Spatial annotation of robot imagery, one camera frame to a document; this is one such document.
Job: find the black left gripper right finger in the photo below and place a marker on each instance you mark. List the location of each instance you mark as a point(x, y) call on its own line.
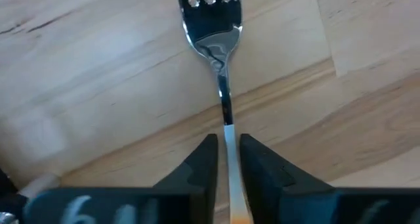
point(288, 197)

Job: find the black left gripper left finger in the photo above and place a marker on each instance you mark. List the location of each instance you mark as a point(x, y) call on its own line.
point(183, 201)

